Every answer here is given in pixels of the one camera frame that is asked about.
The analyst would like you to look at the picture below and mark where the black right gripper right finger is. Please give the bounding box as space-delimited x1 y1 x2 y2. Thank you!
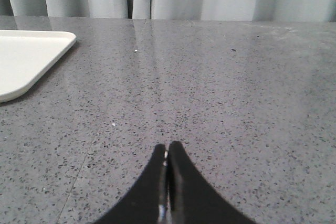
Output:
167 141 254 223

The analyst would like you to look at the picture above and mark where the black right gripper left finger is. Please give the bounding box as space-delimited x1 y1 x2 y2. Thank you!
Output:
95 144 167 223

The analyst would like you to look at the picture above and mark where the cream rectangular plastic tray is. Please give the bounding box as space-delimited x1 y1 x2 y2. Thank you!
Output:
1 30 76 103

